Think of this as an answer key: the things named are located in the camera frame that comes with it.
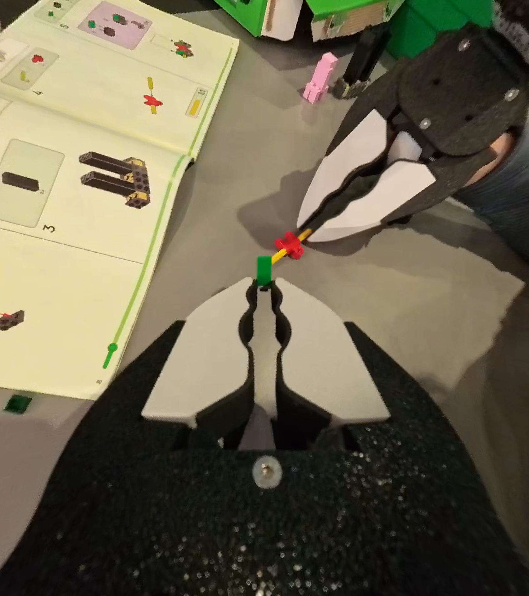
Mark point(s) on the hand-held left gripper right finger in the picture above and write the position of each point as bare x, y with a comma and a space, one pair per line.
325, 358

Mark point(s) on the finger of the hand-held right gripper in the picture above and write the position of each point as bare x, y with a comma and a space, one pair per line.
348, 158
385, 200

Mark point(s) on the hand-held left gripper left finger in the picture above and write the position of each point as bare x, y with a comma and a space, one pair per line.
199, 358

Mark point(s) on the red cross connector piece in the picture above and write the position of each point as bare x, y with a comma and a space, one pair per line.
288, 244

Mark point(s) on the small green brick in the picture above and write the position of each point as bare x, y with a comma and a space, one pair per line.
263, 270

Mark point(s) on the yellow axle rod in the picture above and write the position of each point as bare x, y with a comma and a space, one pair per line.
279, 256

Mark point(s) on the person's right forearm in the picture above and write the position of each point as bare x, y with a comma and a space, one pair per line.
525, 200

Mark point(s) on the grey desk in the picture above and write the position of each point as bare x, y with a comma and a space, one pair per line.
432, 326

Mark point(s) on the green cardboard box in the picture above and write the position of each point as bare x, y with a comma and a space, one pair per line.
246, 14
432, 28
348, 9

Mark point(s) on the pink pig brick figure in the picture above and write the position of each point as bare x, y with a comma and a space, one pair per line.
320, 77

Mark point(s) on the black tan brick assembly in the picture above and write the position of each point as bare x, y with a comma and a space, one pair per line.
362, 60

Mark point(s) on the dark green flat tile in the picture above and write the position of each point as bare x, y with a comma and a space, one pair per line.
17, 403

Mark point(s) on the brick instruction booklet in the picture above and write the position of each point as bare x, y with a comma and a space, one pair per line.
83, 116

